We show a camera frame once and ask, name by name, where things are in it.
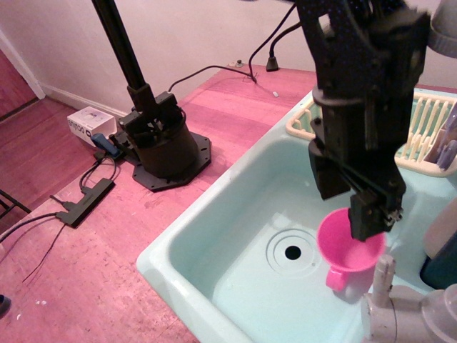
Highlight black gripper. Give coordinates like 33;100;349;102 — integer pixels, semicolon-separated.
308;17;428;242

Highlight pink plastic cup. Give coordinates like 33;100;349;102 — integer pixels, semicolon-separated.
316;207;387;293

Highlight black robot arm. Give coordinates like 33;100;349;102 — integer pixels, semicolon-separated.
94;1;431;241

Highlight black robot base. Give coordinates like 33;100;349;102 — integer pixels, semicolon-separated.
109;80;212;194

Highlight lavender toy cutlery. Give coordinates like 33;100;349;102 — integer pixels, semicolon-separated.
429;104;456;172

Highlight teal bottle with white cap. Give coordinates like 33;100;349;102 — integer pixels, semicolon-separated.
420;199;456;289

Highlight cream dish drying rack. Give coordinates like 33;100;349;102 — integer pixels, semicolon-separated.
286;89;456;177

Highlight white toy faucet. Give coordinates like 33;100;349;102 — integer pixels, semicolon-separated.
361;254;456;342

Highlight mint green toy sink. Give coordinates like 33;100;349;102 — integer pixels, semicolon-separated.
136;85;457;343

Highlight grey lamp shade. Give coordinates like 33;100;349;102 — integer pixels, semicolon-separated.
428;0;456;59

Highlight black usb hub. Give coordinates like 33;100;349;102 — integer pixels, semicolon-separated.
50;178;115;229

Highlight white cardboard box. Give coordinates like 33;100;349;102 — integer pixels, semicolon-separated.
67;106;117;146

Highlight blue handled tool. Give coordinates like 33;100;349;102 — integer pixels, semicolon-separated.
91;133;121;159

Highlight grey cable on floor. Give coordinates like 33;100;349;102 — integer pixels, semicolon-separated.
0;212;60;244

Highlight thin black wire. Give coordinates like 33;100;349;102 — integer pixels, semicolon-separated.
21;224;67;284

